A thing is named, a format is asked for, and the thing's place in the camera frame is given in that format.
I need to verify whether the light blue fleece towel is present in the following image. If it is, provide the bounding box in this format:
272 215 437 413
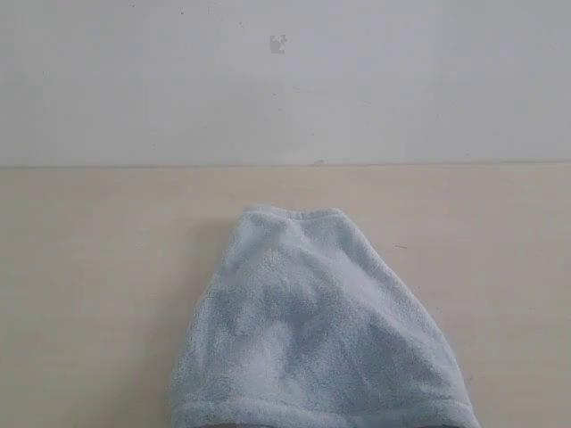
170 205 478 427

